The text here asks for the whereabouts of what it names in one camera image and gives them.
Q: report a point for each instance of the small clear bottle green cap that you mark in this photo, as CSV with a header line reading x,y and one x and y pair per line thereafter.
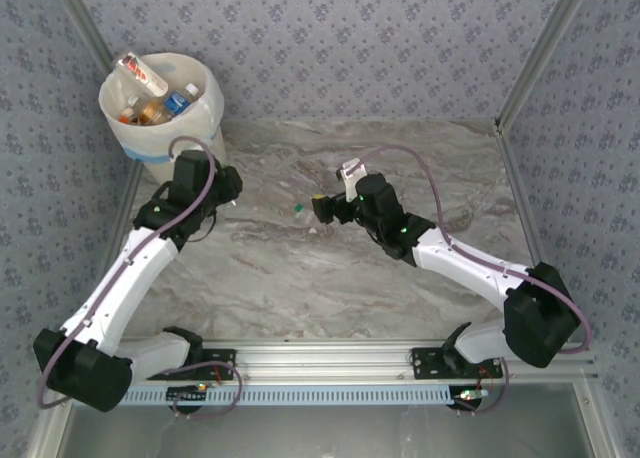
x,y
299,208

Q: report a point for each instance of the clear bottle orange label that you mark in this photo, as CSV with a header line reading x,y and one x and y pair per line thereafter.
x,y
150,114

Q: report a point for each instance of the clear bottle blue label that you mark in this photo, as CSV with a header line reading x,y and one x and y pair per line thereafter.
x,y
176,102

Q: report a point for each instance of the clear plastic bottle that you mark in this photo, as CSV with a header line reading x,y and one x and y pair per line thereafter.
x,y
134,100

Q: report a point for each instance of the clear bottle red label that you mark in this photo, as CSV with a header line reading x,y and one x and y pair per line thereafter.
x,y
142,74

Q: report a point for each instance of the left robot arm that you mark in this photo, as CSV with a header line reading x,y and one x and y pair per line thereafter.
x,y
125,278

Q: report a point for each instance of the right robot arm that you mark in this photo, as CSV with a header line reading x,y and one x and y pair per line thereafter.
x,y
470,263

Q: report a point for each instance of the white plastic bin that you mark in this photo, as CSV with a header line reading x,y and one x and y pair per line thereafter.
x,y
192,70

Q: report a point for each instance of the small electronics board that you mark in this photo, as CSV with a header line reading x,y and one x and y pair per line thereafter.
x,y
187,394
467,395

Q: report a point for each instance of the grey metal panel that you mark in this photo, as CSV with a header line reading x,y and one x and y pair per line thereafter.
x,y
325,433

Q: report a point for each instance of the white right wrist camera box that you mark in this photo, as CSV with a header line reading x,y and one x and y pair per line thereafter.
x,y
352,170

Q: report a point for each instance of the aluminium side rail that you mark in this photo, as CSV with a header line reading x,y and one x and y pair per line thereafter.
x,y
515,178
121,228

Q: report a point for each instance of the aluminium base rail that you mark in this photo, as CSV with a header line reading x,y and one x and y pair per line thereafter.
x,y
325,358

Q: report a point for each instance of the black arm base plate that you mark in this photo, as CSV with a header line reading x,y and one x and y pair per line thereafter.
x,y
205,374
425,370

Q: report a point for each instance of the aluminium frame corner post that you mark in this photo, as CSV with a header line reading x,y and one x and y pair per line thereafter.
x,y
541,53

